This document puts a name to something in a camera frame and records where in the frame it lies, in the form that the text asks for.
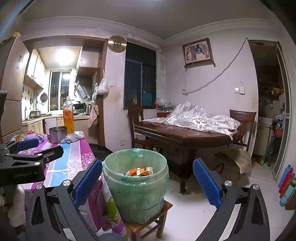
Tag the steel pot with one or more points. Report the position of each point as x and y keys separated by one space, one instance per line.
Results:
x=57 y=134

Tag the white crumpled sheet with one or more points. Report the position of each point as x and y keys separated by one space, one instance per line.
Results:
x=194 y=117

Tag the dark wooden dining table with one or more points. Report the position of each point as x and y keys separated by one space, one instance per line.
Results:
x=182 y=141

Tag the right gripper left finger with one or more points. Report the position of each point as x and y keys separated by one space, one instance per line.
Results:
x=42 y=220

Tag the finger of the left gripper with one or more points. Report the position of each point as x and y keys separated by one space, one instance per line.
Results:
x=15 y=147
x=9 y=159

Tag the floral purple tablecloth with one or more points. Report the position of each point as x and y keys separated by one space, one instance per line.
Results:
x=99 y=210

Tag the orange white carton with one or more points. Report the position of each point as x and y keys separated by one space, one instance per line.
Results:
x=140 y=172

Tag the grey refrigerator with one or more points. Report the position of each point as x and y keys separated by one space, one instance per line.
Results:
x=14 y=58

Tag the electric kettle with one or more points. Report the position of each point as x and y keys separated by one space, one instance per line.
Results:
x=88 y=109

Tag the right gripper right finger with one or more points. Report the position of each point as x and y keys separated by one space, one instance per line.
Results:
x=244 y=206

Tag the wooden chair far side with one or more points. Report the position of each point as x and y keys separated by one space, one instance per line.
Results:
x=238 y=150

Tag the left white gloved hand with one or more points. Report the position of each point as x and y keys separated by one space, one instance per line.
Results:
x=16 y=211

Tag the framed elephant picture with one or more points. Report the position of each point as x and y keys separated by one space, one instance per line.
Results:
x=198 y=53

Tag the pink hanging towel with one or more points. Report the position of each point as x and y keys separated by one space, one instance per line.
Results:
x=93 y=118

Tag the grey glove on table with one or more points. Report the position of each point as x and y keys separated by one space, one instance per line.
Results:
x=71 y=138

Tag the range hood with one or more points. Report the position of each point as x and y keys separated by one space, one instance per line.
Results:
x=84 y=87

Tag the black cloth on chair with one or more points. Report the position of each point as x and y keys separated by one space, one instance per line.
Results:
x=100 y=152

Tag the orange juice bottle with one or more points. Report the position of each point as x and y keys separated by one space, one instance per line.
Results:
x=68 y=115

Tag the light blue basin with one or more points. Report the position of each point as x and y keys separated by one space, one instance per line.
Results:
x=140 y=137

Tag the small wooden stool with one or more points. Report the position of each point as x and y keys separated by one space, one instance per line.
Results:
x=159 y=220

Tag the hanging white plastic bag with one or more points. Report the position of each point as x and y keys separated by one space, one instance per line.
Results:
x=102 y=88

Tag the green lined trash bucket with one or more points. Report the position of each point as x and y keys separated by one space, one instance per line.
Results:
x=137 y=198

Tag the purple plastic package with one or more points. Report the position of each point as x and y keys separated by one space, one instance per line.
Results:
x=40 y=137

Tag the round gold wall clock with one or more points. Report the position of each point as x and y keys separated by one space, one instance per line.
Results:
x=117 y=44

